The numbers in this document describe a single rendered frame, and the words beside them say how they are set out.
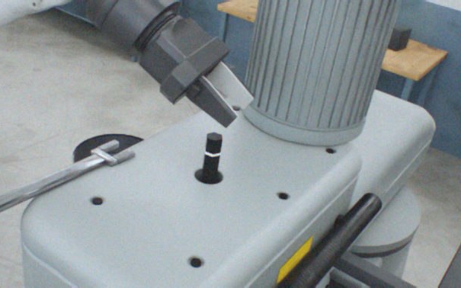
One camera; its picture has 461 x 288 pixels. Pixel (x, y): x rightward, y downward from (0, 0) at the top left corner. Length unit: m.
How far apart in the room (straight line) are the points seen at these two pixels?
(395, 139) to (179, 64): 0.70
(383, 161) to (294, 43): 0.44
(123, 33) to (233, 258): 0.27
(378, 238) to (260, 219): 0.62
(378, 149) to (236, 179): 0.49
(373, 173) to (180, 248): 0.57
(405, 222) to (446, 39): 3.72
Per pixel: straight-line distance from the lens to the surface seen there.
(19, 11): 0.73
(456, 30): 4.92
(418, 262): 3.83
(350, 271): 1.04
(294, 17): 0.75
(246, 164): 0.75
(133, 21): 0.63
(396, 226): 1.30
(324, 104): 0.79
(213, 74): 0.68
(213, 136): 0.68
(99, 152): 0.73
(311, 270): 0.73
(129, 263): 0.58
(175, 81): 0.60
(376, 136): 1.19
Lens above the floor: 2.29
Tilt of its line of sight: 31 degrees down
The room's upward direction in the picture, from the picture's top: 9 degrees clockwise
